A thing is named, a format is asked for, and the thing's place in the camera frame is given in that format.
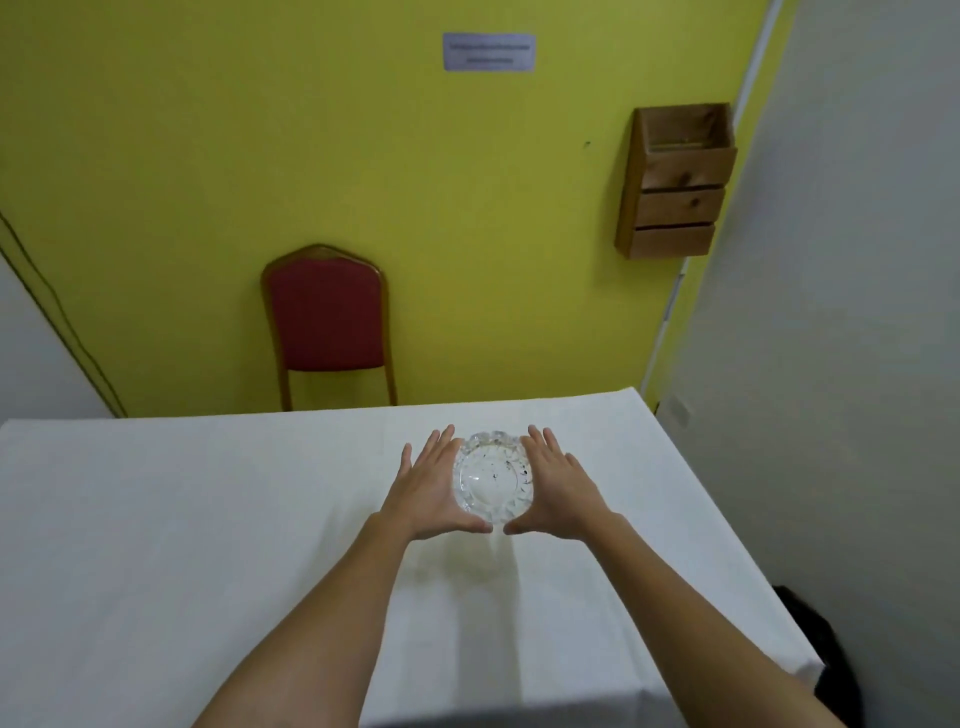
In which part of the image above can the person's right forearm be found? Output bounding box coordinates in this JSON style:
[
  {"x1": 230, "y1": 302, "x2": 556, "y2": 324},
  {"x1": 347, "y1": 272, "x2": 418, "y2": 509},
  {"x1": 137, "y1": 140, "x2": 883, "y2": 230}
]
[{"x1": 581, "y1": 512, "x2": 849, "y2": 728}]

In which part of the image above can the red padded chair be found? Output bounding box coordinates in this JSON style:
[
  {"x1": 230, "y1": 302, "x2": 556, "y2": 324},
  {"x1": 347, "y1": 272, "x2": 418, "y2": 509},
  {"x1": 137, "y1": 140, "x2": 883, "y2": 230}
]
[{"x1": 260, "y1": 243, "x2": 399, "y2": 413}]

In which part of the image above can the wooden wall box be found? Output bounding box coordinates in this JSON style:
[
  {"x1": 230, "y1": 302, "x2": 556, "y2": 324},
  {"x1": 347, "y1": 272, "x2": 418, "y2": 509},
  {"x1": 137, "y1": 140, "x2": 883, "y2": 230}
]
[{"x1": 614, "y1": 102, "x2": 739, "y2": 261}]

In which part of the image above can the person's right hand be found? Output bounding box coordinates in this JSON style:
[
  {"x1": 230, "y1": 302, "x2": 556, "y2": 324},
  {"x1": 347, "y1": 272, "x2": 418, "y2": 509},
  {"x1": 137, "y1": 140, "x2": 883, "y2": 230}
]
[{"x1": 503, "y1": 425, "x2": 624, "y2": 543}]

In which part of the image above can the white tablecloth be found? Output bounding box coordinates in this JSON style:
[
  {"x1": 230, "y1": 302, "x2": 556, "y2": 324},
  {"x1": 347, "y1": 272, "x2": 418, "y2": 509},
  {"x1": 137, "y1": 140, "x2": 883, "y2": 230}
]
[{"x1": 0, "y1": 387, "x2": 826, "y2": 728}]

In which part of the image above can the person's left hand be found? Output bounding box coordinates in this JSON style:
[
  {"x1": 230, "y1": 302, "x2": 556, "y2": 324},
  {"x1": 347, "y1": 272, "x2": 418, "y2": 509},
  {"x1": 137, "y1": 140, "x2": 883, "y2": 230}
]
[{"x1": 378, "y1": 424, "x2": 494, "y2": 543}]

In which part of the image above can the white wall conduit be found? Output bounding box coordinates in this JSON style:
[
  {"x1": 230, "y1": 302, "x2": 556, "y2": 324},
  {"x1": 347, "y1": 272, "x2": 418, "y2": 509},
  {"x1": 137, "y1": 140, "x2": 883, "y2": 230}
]
[{"x1": 639, "y1": 0, "x2": 785, "y2": 402}]

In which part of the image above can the clear glass ashtray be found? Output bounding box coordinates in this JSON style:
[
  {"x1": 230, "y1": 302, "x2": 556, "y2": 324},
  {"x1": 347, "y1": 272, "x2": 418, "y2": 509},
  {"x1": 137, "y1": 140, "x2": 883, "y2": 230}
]
[{"x1": 453, "y1": 430, "x2": 535, "y2": 525}]

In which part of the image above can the black bag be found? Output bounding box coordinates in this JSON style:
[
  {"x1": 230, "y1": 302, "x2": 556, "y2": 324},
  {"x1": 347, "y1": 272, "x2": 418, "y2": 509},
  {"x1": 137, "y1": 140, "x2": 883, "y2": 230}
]
[{"x1": 772, "y1": 585, "x2": 867, "y2": 728}]

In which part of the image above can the black wall cable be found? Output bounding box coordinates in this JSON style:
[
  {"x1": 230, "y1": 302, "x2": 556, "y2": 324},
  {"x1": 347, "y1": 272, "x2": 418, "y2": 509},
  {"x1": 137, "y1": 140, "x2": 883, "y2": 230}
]
[{"x1": 0, "y1": 212, "x2": 129, "y2": 419}]

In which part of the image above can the person's left forearm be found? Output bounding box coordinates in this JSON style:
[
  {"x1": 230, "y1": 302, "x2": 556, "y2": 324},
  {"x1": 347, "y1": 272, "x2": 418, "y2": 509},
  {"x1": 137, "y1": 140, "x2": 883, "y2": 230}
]
[{"x1": 193, "y1": 513, "x2": 414, "y2": 728}]

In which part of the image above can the grey wall sign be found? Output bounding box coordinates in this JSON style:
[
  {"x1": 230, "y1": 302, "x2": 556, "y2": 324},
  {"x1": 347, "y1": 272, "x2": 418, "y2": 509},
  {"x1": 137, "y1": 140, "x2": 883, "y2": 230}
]
[{"x1": 442, "y1": 32, "x2": 537, "y2": 74}]

